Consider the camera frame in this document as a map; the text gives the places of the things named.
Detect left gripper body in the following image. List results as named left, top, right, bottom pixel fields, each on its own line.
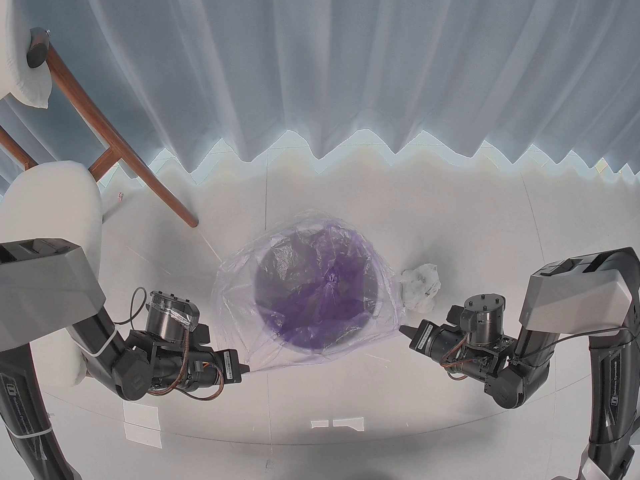
left=191, top=349, right=244, bottom=390

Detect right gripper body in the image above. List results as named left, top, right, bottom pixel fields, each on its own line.
left=409, top=319, right=468, bottom=368

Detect purple plastic bag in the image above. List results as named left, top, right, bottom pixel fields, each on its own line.
left=212, top=209, right=417, bottom=372

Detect white trash bin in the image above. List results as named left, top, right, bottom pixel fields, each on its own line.
left=251, top=228, right=382, bottom=355

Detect crumpled white paper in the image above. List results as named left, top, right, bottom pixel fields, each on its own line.
left=400, top=263, right=444, bottom=314

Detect wooden chair with white cushions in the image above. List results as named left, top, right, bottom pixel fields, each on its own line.
left=0, top=0, right=200, bottom=390

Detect white curtain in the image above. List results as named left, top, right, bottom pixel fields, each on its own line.
left=0, top=0, right=640, bottom=177

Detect black cable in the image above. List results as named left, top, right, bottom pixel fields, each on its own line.
left=130, top=288, right=150, bottom=325
left=550, top=326, right=640, bottom=345

